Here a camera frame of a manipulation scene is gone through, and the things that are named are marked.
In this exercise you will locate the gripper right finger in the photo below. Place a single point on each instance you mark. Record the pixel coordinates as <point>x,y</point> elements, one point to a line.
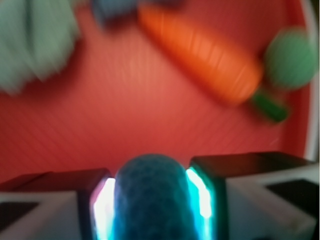
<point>256,196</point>

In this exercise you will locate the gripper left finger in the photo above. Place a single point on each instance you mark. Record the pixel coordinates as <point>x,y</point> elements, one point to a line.
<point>69,205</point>

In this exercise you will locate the blue crocheted ball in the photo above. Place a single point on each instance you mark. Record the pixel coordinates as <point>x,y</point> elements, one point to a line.
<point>152,200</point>

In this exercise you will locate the green crocheted ball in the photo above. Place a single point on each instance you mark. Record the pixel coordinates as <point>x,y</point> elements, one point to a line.
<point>290,59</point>

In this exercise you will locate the red plastic tray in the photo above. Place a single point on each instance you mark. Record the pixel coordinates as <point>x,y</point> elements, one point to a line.
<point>120,97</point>

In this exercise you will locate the orange toy carrot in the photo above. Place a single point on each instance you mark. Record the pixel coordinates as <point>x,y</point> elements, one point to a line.
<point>224,68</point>

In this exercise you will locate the light teal cloth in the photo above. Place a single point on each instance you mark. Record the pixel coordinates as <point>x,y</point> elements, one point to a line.
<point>37,38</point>

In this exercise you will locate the blue sponge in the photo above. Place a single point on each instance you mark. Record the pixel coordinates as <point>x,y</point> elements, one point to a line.
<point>106,11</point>

